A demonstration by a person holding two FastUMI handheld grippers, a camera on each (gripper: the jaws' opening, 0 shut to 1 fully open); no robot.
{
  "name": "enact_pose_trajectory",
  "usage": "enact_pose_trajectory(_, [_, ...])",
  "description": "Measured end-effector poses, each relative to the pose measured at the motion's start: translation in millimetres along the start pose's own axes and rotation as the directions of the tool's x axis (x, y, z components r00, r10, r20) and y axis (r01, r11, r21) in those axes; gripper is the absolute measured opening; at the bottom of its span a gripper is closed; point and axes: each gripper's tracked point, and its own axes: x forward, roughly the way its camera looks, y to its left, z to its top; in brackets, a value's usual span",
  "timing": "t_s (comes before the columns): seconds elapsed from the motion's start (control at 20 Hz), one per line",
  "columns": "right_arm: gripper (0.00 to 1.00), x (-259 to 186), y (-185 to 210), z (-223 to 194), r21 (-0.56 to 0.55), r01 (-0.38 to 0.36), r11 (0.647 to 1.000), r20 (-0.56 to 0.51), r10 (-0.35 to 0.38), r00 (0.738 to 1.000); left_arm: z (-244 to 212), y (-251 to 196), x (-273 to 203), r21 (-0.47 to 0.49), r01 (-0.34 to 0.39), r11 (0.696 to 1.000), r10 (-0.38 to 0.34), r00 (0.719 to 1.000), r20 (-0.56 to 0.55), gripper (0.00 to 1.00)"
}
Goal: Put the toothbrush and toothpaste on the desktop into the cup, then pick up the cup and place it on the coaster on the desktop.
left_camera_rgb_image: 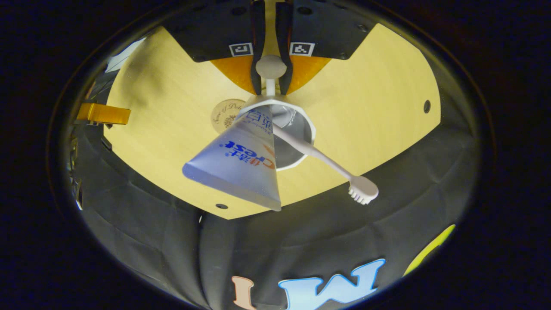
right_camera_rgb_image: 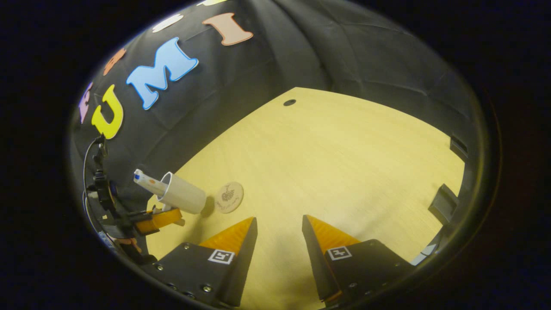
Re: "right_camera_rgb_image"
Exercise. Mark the black chair armrest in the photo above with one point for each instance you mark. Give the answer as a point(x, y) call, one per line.
point(458, 148)
point(443, 204)

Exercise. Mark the white toothpaste tube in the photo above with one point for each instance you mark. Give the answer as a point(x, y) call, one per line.
point(148, 183)

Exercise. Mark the round wooden coaster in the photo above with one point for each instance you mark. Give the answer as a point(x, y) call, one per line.
point(230, 198)

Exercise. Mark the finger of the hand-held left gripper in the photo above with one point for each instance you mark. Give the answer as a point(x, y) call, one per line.
point(161, 220)

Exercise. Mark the wooden desktop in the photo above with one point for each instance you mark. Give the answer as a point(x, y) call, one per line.
point(323, 163)

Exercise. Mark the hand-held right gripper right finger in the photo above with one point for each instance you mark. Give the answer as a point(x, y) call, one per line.
point(316, 262)

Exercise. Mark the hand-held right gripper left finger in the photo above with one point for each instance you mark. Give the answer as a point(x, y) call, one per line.
point(243, 262)

